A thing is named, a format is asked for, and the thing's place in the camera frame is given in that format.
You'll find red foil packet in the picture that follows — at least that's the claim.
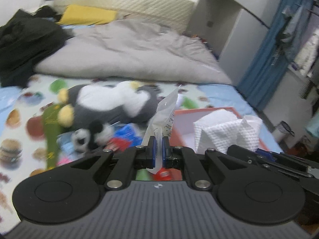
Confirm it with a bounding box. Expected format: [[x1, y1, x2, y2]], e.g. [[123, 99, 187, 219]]
[[151, 168, 183, 181]]

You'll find blue white tissue pack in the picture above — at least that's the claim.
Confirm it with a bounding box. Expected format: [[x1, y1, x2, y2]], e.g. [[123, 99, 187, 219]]
[[105, 123, 143, 152]]

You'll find clear plastic bag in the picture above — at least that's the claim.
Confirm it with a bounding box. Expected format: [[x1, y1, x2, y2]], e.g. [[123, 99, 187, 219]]
[[142, 88, 178, 174]]

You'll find small panda plush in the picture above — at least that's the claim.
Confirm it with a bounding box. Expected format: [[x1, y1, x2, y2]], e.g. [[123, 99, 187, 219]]
[[71, 120, 115, 153]]

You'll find white paper towel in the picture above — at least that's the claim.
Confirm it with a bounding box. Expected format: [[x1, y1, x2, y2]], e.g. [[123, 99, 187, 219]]
[[194, 109, 263, 154]]

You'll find blue surgical mask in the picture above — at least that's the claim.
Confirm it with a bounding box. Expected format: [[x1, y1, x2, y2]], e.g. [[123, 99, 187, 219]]
[[57, 132, 75, 154]]

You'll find pink open cardboard box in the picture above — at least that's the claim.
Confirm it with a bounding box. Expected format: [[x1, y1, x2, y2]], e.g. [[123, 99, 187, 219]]
[[170, 107, 268, 153]]

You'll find large grey penguin plush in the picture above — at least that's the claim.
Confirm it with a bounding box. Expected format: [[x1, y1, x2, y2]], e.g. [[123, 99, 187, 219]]
[[57, 80, 158, 129]]

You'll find white trash bin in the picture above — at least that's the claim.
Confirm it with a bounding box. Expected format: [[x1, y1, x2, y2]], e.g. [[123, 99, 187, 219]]
[[272, 121, 295, 144]]

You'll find green embroidered plush stick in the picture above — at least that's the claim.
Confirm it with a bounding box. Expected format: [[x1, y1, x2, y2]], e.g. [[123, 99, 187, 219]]
[[42, 104, 65, 170]]

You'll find blue curtain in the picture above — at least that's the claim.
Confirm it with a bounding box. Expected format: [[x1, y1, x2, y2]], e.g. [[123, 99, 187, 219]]
[[237, 0, 314, 111]]

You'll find grey duvet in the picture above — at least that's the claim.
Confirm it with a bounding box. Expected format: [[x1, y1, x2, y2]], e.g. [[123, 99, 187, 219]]
[[35, 20, 232, 85]]

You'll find white wardrobe cabinet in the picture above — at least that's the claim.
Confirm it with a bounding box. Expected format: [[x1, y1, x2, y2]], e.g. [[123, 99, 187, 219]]
[[187, 0, 281, 85]]

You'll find yellow pillow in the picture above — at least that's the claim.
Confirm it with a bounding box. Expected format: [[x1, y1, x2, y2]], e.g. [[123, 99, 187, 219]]
[[58, 4, 117, 25]]

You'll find cream quilted headboard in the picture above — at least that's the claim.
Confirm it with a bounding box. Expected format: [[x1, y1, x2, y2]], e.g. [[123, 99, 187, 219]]
[[53, 0, 195, 33]]

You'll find black clothing pile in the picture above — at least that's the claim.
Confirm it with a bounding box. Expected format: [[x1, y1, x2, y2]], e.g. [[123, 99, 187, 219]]
[[1, 5, 73, 88]]

